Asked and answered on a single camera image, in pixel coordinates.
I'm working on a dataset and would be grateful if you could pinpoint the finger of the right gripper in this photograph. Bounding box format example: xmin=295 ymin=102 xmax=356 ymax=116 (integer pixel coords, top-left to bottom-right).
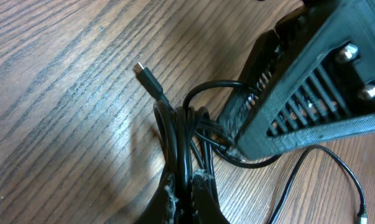
xmin=236 ymin=0 xmax=375 ymax=160
xmin=217 ymin=27 xmax=297 ymax=143

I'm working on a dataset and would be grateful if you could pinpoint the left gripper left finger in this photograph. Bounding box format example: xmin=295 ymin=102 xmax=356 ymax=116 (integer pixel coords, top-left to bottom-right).
xmin=134 ymin=172 xmax=178 ymax=224

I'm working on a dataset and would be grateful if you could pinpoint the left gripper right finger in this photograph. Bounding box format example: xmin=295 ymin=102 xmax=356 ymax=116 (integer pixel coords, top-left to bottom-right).
xmin=191 ymin=169 xmax=229 ymax=224

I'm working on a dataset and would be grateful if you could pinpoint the black USB-A cable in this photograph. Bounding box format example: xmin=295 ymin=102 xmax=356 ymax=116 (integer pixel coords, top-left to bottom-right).
xmin=152 ymin=80 xmax=283 ymax=212

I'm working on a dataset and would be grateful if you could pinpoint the black USB-C cable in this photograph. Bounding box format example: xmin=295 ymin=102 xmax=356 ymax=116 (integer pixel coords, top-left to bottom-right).
xmin=132 ymin=61 xmax=172 ymax=108

